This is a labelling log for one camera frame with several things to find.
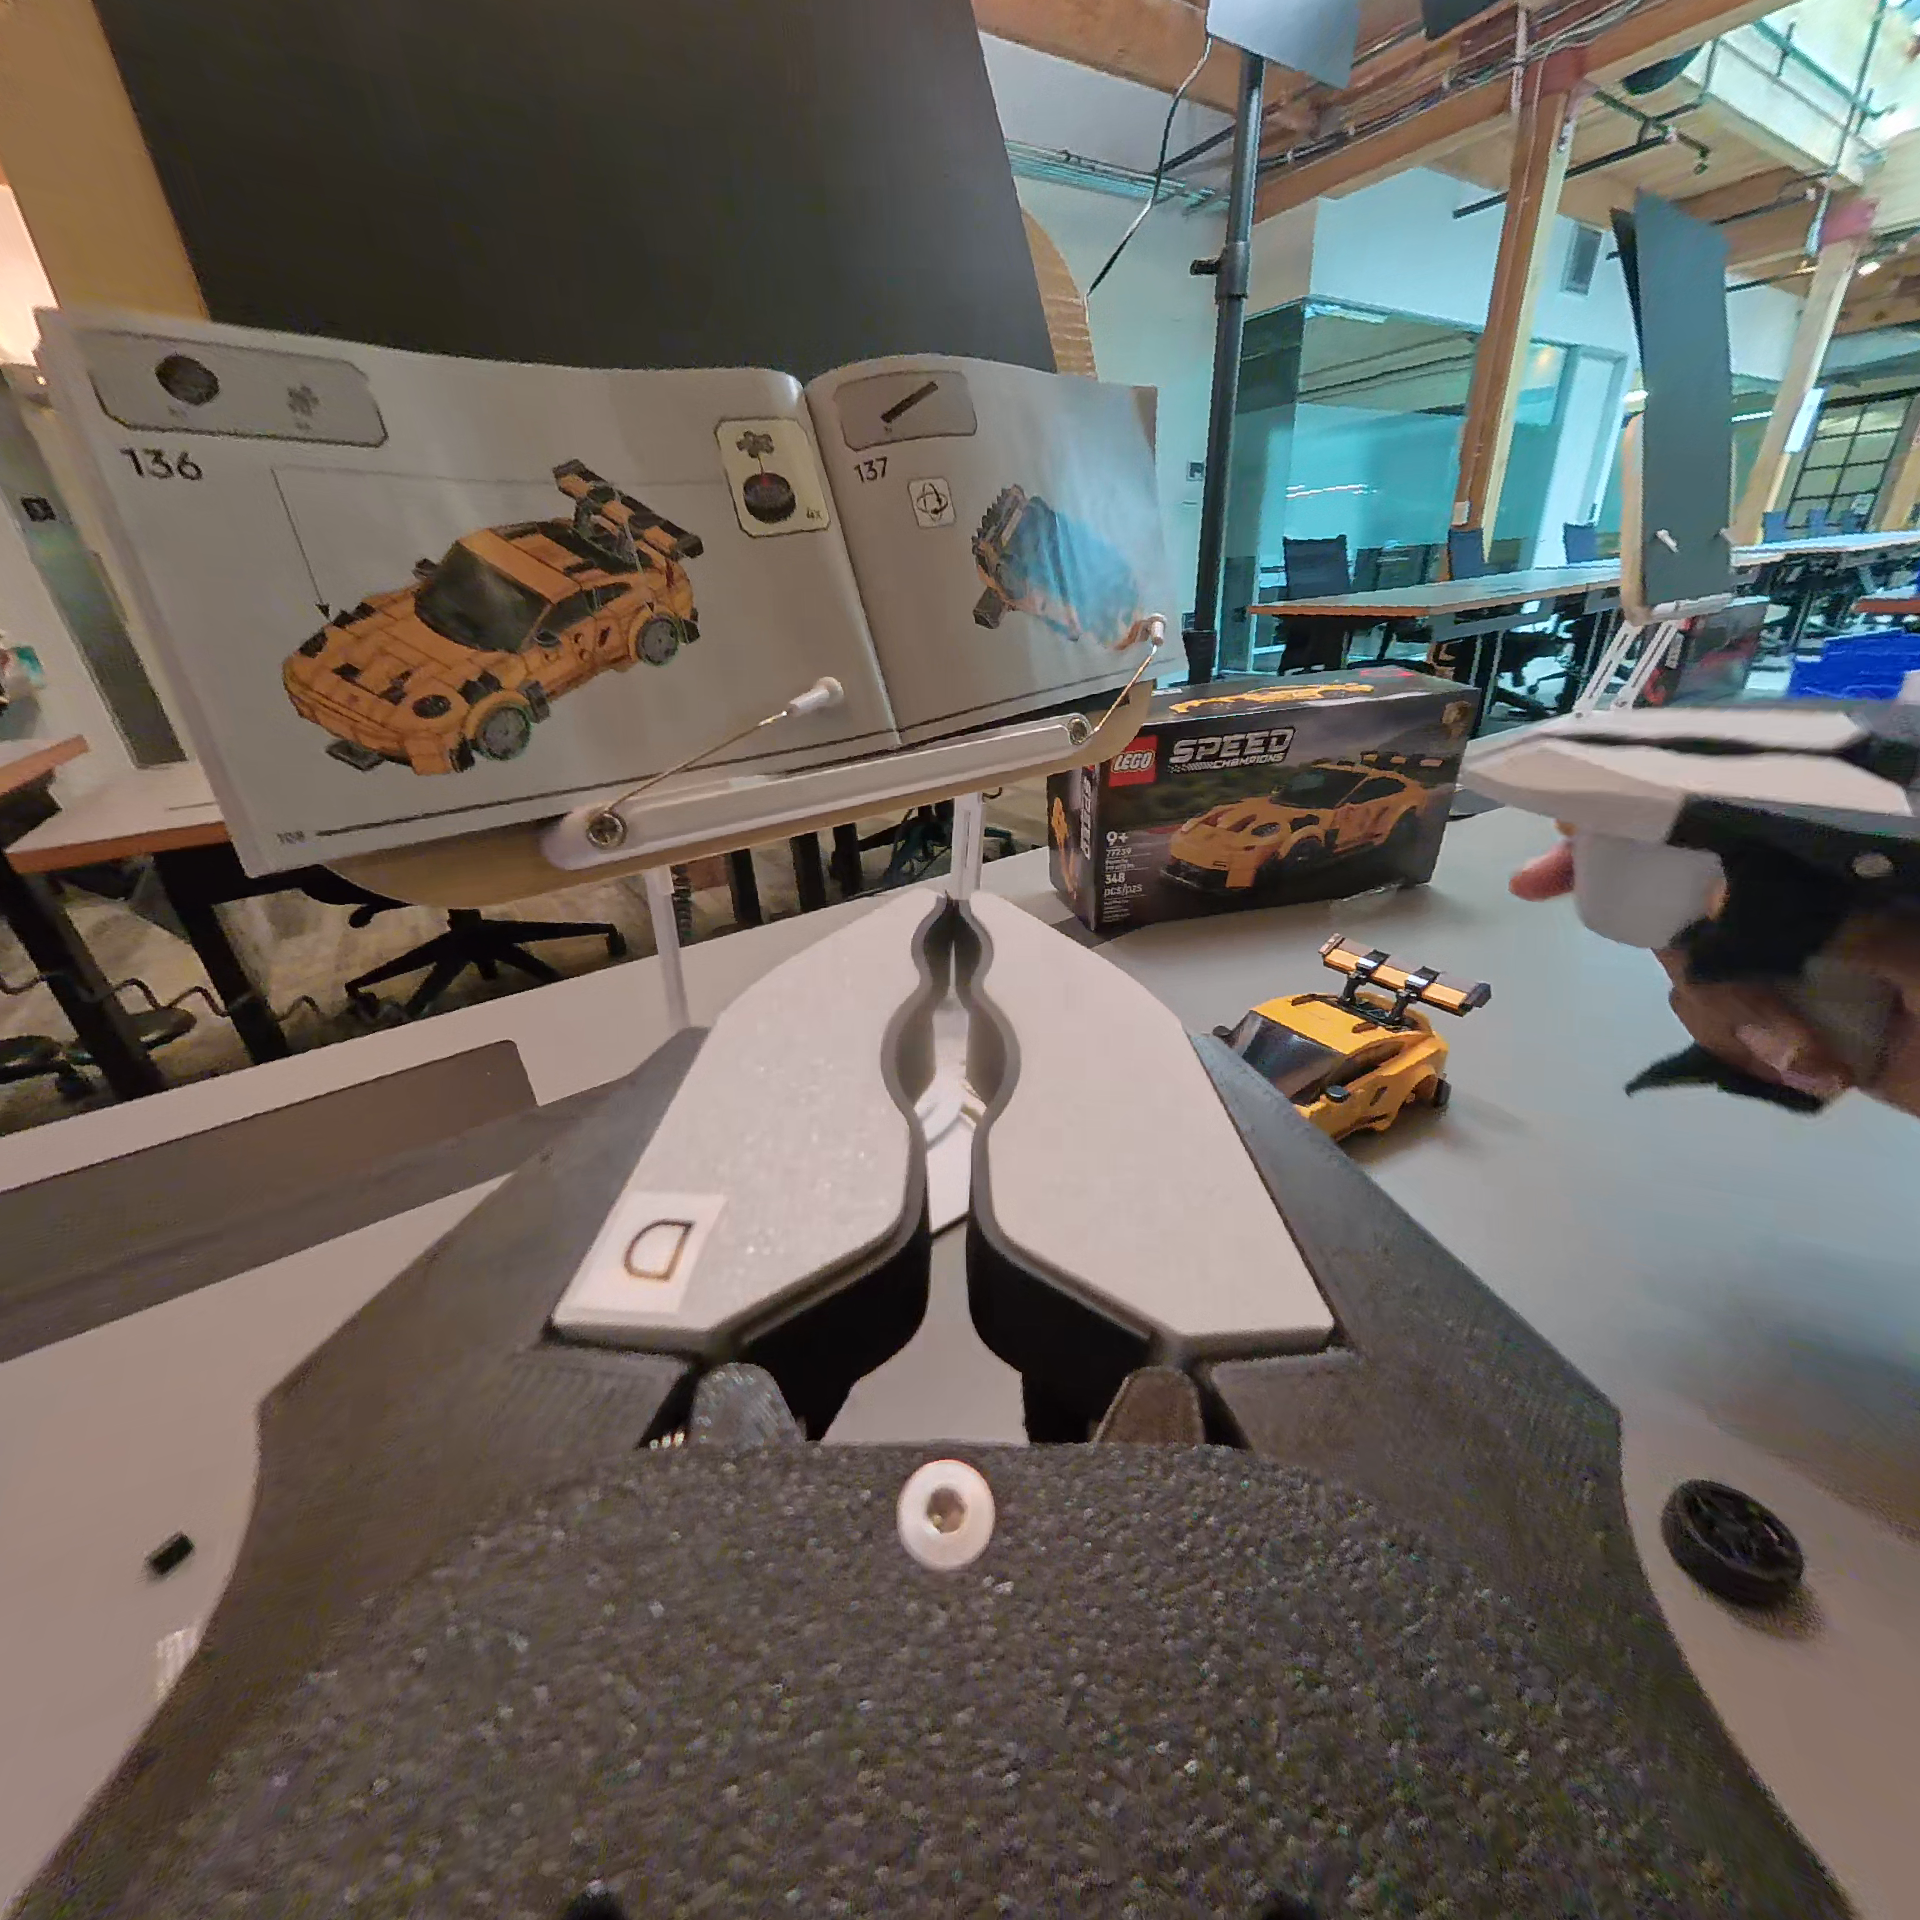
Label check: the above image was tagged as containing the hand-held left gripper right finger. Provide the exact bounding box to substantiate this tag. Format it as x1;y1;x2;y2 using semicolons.
964;894;1341;1441

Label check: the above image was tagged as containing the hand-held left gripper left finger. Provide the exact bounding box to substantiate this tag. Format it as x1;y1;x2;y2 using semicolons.
552;887;952;1441

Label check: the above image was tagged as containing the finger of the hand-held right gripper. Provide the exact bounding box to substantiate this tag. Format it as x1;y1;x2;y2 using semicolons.
1545;702;1905;756
1462;738;1871;845

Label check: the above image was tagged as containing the yellow lego car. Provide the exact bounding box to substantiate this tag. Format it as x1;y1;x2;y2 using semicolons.
1212;931;1494;1146

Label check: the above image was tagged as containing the black lego wheel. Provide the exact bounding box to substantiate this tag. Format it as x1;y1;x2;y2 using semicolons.
1661;1480;1807;1610

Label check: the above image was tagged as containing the lego set box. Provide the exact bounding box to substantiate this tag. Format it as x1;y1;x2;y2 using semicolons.
1045;669;1485;940

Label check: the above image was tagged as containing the lego instruction booklet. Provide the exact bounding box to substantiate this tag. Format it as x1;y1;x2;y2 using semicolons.
33;306;1173;879

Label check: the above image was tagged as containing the person's right hand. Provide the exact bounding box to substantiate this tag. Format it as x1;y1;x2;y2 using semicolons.
1507;841;1920;1124

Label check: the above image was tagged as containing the white background book stand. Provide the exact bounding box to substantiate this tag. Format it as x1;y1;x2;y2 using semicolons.
1566;591;1780;719

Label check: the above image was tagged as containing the blue plastic container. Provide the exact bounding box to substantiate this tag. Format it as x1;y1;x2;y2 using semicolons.
1788;630;1920;702

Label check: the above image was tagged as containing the long wooden office table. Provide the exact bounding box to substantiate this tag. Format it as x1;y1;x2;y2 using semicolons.
1248;561;1630;677

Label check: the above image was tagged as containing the black office chair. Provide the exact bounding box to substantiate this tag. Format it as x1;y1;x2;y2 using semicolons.
343;891;632;1029

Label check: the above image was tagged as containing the white metal book stand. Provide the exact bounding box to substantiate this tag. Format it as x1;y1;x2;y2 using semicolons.
353;613;1165;1232

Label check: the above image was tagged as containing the black light stand pole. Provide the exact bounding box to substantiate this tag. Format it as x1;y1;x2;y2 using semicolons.
1193;0;1361;677

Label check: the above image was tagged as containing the large black backdrop panel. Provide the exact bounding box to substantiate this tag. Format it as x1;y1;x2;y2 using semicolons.
90;0;1060;378

